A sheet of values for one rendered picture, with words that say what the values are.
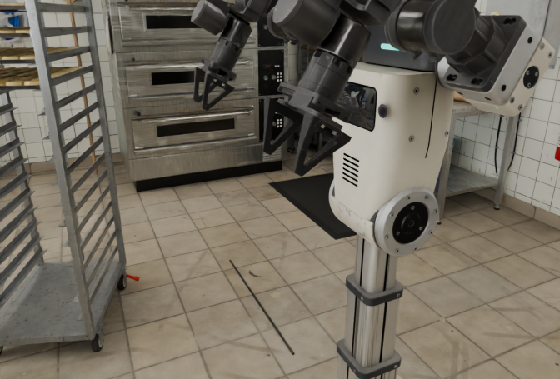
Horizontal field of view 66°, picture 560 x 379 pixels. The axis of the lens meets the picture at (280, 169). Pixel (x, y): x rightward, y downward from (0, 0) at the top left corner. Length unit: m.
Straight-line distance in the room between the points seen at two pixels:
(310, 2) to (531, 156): 3.35
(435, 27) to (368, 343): 0.78
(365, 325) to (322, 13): 0.78
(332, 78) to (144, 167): 3.45
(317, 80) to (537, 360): 2.05
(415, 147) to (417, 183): 0.09
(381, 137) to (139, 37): 3.05
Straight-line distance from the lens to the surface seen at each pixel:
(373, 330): 1.13
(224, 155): 4.08
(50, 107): 1.79
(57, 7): 2.03
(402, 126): 0.84
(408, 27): 0.66
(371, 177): 0.88
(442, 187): 3.36
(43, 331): 2.31
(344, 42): 0.57
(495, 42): 0.73
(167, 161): 3.96
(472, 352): 2.35
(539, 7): 3.51
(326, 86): 0.56
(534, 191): 3.84
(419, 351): 2.28
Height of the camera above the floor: 1.47
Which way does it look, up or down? 19 degrees down
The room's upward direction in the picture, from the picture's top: straight up
